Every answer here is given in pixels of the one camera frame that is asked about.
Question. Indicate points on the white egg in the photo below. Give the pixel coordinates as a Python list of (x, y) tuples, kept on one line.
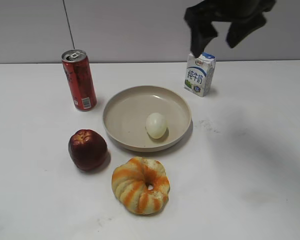
[(156, 125)]

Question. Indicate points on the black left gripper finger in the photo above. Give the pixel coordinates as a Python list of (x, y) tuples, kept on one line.
[(240, 29)]

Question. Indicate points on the beige round plate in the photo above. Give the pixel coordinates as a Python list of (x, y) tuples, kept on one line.
[(125, 114)]

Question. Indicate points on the dark red apple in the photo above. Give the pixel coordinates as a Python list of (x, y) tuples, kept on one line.
[(87, 149)]

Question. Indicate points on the red soda can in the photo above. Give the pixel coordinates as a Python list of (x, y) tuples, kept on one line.
[(76, 66)]

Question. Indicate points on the white milk carton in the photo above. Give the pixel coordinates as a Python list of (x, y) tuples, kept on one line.
[(199, 73)]

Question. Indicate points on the orange striped bagel bread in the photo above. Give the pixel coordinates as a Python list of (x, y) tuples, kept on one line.
[(141, 185)]

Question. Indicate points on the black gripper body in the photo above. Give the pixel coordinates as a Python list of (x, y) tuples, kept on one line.
[(233, 11)]

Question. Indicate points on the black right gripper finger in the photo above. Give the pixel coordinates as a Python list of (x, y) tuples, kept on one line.
[(202, 31)]

